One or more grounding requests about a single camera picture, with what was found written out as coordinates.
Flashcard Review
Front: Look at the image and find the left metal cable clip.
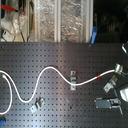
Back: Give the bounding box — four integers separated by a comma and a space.
30, 98, 45, 113

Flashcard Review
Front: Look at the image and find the white cable with red mark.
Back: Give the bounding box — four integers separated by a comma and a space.
0, 66, 118, 115

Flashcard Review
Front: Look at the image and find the black perforated breadboard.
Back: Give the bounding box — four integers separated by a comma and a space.
0, 43, 128, 128

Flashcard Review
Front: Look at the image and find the aluminium frame post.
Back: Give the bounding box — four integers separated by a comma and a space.
54, 0, 61, 42

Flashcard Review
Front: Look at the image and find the red and white cables clutter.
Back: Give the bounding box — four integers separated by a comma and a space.
0, 0, 34, 42

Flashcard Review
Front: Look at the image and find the middle metal cable clip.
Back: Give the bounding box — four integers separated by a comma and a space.
70, 71, 77, 91

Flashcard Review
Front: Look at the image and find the grey metal bracket block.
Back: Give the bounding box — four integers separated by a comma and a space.
94, 98, 123, 113

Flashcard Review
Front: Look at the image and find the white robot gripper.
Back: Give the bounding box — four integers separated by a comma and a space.
115, 63, 128, 102

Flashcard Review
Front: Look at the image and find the metal cable clip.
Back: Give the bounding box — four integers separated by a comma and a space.
70, 71, 77, 91
30, 98, 45, 113
104, 75, 117, 93

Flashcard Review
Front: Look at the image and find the blue object at corner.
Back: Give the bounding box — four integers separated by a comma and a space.
0, 117, 6, 126

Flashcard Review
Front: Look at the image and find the blue clamp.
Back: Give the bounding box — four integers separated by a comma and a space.
90, 26, 98, 44

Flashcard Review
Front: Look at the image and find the right metal cable clip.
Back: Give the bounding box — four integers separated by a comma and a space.
104, 75, 117, 93

